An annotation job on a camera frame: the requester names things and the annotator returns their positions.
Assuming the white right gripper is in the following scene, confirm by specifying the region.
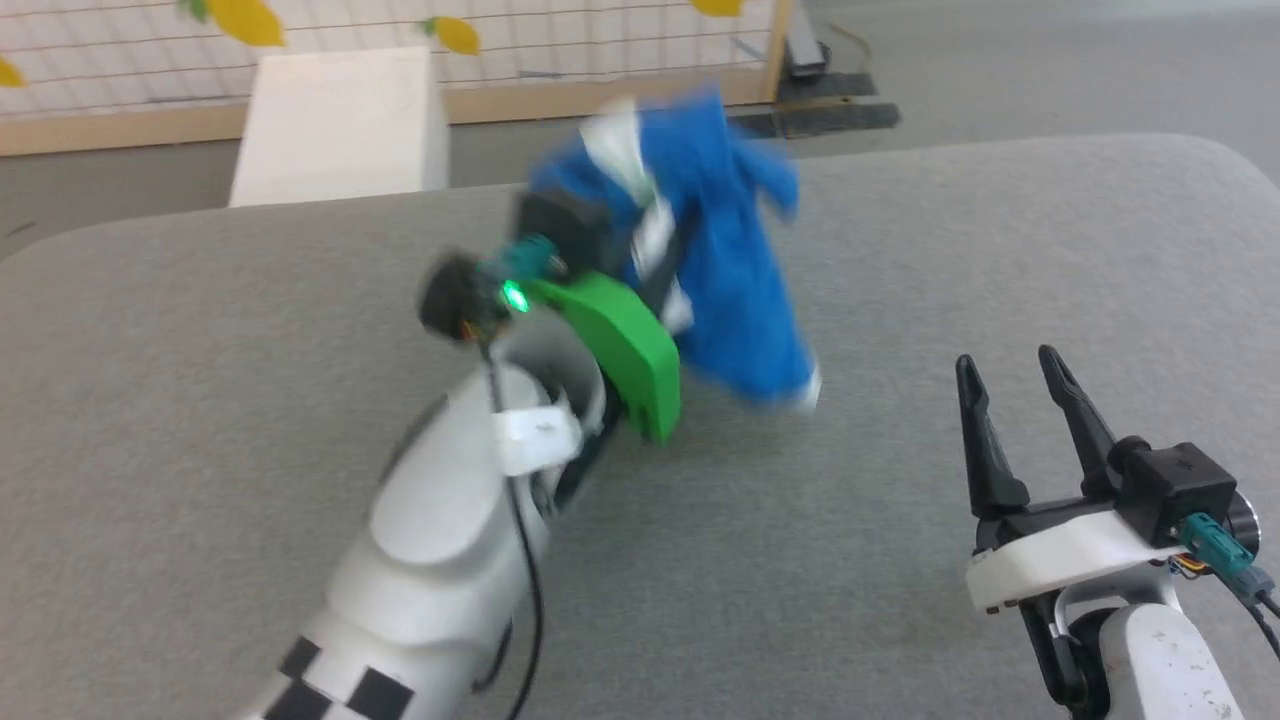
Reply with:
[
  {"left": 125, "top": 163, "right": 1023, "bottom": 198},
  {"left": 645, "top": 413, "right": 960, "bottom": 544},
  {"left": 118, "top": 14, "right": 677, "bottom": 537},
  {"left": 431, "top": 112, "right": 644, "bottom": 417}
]
[{"left": 954, "top": 344, "right": 1183, "bottom": 617}]

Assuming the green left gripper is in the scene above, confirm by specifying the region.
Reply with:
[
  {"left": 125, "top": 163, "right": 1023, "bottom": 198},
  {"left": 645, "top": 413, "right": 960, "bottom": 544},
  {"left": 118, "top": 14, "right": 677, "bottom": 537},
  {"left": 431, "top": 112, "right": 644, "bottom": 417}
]
[{"left": 527, "top": 212, "right": 699, "bottom": 447}]

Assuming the blue garment with white trim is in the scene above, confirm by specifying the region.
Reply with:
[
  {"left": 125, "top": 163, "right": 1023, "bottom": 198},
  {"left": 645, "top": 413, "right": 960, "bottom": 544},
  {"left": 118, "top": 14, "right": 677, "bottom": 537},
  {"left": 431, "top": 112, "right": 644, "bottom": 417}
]
[{"left": 527, "top": 86, "right": 824, "bottom": 414}]

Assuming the dark floor mat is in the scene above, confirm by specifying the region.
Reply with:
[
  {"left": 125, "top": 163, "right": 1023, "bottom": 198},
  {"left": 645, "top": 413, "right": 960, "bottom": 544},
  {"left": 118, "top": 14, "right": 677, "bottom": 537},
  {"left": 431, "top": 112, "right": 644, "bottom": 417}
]
[{"left": 728, "top": 70, "right": 903, "bottom": 141}]

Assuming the white box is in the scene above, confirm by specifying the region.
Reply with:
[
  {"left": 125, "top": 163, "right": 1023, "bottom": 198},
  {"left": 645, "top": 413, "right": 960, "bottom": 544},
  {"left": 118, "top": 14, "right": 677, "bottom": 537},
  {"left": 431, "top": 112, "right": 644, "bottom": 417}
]
[{"left": 228, "top": 45, "right": 451, "bottom": 209}]

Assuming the large yellow paper leaf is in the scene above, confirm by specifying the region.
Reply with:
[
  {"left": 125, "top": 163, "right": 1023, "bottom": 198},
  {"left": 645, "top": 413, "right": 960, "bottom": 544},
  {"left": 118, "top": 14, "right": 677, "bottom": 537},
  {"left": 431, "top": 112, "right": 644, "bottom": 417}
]
[{"left": 205, "top": 0, "right": 288, "bottom": 49}]

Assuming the grey fabric sofa cushion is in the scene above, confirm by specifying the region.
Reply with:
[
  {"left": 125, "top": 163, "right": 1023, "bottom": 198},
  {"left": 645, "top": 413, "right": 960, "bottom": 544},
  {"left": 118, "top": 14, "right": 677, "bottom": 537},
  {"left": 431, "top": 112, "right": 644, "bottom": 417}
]
[{"left": 0, "top": 133, "right": 1280, "bottom": 720}]

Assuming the wooden framed net fence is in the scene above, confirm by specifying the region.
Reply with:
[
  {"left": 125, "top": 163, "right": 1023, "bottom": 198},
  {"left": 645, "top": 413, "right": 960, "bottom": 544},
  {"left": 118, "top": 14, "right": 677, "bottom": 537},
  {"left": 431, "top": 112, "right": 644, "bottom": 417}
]
[{"left": 0, "top": 0, "right": 801, "bottom": 158}]

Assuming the right arm cable teal plug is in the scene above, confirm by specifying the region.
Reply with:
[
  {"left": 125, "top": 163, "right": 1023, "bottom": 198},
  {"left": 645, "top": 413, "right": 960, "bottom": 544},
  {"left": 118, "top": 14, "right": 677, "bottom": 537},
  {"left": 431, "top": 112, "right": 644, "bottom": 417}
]
[{"left": 1168, "top": 512, "right": 1280, "bottom": 663}]

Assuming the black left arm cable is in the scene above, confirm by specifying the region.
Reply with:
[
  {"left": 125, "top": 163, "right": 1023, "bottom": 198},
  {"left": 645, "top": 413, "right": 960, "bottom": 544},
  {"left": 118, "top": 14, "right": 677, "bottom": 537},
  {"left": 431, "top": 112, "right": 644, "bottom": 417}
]
[{"left": 478, "top": 338, "right": 546, "bottom": 720}]

